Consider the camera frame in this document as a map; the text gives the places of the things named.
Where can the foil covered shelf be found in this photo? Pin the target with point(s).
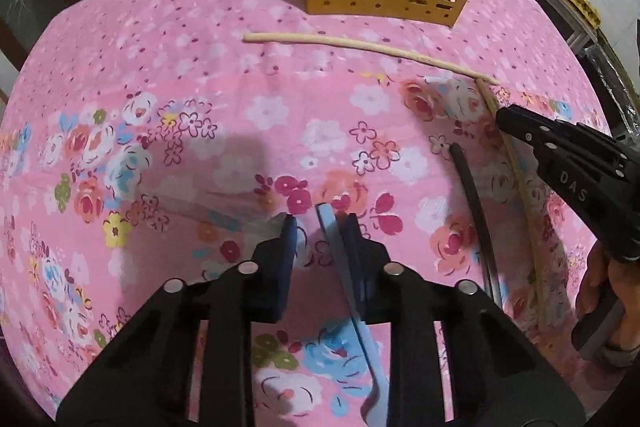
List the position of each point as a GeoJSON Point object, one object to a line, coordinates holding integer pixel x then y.
{"type": "Point", "coordinates": [615, 77]}

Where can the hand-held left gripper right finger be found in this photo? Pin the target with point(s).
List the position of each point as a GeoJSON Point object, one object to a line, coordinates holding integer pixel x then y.
{"type": "Point", "coordinates": [356, 252]}

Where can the light blue silicone spoon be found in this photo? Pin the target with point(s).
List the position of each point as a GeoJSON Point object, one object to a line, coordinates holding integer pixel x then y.
{"type": "Point", "coordinates": [375, 382]}

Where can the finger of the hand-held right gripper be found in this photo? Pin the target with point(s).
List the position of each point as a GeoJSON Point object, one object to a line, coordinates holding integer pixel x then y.
{"type": "Point", "coordinates": [550, 137]}

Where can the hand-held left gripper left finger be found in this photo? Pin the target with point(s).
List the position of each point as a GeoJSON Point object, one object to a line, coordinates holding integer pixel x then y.
{"type": "Point", "coordinates": [285, 257]}

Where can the yellow egg carton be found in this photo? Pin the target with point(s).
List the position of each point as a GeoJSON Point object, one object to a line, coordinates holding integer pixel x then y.
{"type": "Point", "coordinates": [580, 4]}

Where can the black chopstick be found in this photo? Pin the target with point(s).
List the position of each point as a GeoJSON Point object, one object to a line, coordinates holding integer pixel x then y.
{"type": "Point", "coordinates": [476, 207]}

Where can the person's right hand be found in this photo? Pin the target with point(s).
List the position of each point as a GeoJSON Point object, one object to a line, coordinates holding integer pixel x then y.
{"type": "Point", "coordinates": [627, 307]}

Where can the pink floral tablecloth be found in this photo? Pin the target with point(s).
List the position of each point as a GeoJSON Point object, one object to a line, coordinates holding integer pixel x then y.
{"type": "Point", "coordinates": [200, 57]}

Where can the single wooden chopstick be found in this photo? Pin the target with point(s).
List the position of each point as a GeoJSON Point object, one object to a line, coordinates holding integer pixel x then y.
{"type": "Point", "coordinates": [350, 43]}

